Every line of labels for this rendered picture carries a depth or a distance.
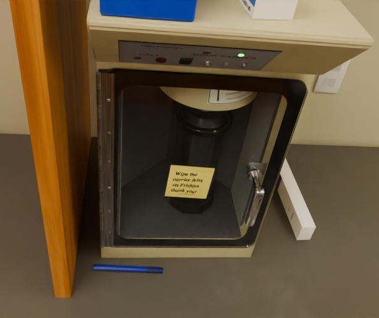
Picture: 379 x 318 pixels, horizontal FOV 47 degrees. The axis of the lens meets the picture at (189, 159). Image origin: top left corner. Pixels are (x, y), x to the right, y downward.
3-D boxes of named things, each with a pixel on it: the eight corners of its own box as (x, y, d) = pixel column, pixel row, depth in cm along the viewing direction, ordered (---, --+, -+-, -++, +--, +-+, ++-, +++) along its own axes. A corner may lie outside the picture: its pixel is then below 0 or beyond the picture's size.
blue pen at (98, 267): (93, 267, 87) (163, 270, 89) (93, 263, 88) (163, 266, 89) (93, 270, 88) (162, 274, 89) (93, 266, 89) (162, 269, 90)
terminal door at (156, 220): (104, 244, 87) (102, 67, 61) (252, 245, 91) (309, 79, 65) (103, 247, 87) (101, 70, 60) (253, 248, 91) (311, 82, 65)
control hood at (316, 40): (94, 52, 60) (92, -22, 53) (319, 66, 64) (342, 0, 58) (87, 100, 51) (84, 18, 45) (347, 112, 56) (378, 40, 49)
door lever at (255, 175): (251, 206, 82) (237, 206, 82) (263, 169, 76) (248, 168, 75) (257, 228, 78) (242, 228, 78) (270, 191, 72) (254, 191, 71)
